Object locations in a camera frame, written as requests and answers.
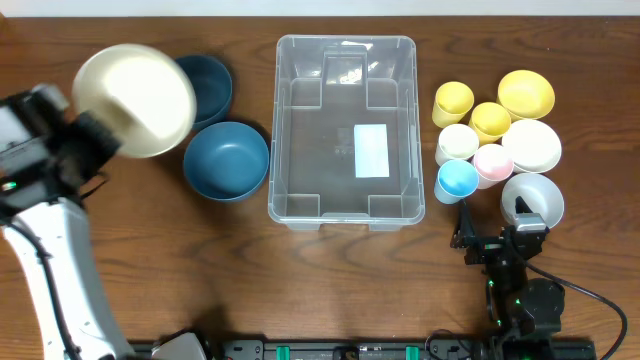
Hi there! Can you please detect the pink cup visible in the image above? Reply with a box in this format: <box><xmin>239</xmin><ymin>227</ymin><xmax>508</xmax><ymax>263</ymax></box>
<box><xmin>472</xmin><ymin>143</ymin><xmax>514</xmax><ymax>189</ymax></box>

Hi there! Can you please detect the light blue cup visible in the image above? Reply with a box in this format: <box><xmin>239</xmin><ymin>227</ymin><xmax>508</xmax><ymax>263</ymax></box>
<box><xmin>434</xmin><ymin>160</ymin><xmax>479</xmax><ymax>204</ymax></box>

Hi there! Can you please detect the cream cup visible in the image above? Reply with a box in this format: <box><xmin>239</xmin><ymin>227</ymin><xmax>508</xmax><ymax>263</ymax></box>
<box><xmin>435</xmin><ymin>124</ymin><xmax>480</xmax><ymax>166</ymax></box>

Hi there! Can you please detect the beige bowl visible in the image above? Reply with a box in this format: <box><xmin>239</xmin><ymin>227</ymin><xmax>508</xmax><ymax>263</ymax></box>
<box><xmin>72</xmin><ymin>44</ymin><xmax>197</xmax><ymax>158</ymax></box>

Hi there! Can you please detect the dark blue bowl front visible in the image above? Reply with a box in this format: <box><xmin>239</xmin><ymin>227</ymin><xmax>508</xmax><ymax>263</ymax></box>
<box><xmin>183</xmin><ymin>122</ymin><xmax>270</xmax><ymax>202</ymax></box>

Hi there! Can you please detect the dark blue bowl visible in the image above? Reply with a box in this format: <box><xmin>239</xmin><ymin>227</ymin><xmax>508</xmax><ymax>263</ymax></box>
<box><xmin>183</xmin><ymin>122</ymin><xmax>270</xmax><ymax>202</ymax></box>
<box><xmin>176</xmin><ymin>55</ymin><xmax>233</xmax><ymax>131</ymax></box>

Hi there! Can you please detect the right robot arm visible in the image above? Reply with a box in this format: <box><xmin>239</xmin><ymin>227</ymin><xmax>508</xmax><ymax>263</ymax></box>
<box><xmin>451</xmin><ymin>197</ymin><xmax>565</xmax><ymax>346</ymax></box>

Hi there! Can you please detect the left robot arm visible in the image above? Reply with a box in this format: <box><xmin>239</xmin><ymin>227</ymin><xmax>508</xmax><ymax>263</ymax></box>
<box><xmin>1</xmin><ymin>84</ymin><xmax>134</xmax><ymax>359</ymax></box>

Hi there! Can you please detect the white label in container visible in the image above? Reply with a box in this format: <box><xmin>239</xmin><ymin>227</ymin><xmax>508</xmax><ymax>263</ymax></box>
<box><xmin>354</xmin><ymin>124</ymin><xmax>390</xmax><ymax>178</ymax></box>

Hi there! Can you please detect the clear plastic storage container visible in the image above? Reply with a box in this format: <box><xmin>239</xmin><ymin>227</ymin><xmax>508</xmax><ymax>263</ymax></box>
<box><xmin>268</xmin><ymin>34</ymin><xmax>426</xmax><ymax>231</ymax></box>

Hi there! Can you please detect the light grey bowl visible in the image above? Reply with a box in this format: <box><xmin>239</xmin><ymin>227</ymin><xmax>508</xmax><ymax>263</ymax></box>
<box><xmin>501</xmin><ymin>173</ymin><xmax>565</xmax><ymax>228</ymax></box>

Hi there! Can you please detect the white bowl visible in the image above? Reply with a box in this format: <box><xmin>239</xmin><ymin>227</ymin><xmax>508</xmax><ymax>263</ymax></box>
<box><xmin>501</xmin><ymin>119</ymin><xmax>562</xmax><ymax>173</ymax></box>

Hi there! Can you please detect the yellow cup right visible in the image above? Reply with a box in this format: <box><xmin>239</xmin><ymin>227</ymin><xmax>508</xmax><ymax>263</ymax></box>
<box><xmin>469</xmin><ymin>102</ymin><xmax>512</xmax><ymax>145</ymax></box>

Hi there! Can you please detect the yellow cup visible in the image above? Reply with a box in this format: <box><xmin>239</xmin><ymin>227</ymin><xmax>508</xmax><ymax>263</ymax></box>
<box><xmin>432</xmin><ymin>81</ymin><xmax>475</xmax><ymax>128</ymax></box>
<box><xmin>469</xmin><ymin>102</ymin><xmax>512</xmax><ymax>145</ymax></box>

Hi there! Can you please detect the yellow bowl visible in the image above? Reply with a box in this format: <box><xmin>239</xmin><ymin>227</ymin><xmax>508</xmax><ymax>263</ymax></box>
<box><xmin>497</xmin><ymin>70</ymin><xmax>556</xmax><ymax>121</ymax></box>

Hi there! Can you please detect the yellow cup left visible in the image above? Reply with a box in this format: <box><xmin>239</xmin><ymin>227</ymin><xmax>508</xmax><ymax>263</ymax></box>
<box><xmin>432</xmin><ymin>81</ymin><xmax>475</xmax><ymax>128</ymax></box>

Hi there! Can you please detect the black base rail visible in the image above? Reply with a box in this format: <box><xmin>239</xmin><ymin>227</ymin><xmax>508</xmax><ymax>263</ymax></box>
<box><xmin>204</xmin><ymin>338</ymin><xmax>597</xmax><ymax>360</ymax></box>

